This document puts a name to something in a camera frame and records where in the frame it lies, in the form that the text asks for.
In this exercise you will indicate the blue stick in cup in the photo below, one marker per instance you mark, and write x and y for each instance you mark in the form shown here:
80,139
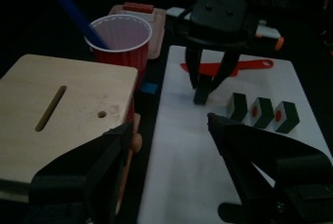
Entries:
74,13

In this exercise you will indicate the red toy knife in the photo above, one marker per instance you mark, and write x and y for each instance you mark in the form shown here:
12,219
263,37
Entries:
252,65

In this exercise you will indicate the pink rectangular plate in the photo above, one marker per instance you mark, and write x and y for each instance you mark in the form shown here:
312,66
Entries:
157,34

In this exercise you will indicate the orange toy carrot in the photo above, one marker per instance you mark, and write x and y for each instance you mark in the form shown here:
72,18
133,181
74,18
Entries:
279,43

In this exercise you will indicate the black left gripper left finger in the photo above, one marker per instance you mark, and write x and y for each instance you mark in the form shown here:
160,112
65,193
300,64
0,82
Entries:
77,182

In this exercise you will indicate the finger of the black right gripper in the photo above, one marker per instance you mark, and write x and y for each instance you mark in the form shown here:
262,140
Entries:
224,68
193,67

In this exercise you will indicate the purple bowl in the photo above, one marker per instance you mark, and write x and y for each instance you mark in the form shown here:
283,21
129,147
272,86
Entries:
125,56

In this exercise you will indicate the white cutting board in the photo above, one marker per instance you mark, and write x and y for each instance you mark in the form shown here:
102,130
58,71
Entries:
185,156

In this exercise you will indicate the red white toy nigiri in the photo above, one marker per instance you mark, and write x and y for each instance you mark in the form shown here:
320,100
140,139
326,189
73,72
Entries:
137,8

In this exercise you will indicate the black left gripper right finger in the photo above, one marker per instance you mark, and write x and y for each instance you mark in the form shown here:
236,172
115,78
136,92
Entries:
276,176

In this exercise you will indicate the wooden box with red drawer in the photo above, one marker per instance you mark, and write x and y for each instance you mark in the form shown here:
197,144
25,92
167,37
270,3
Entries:
64,104

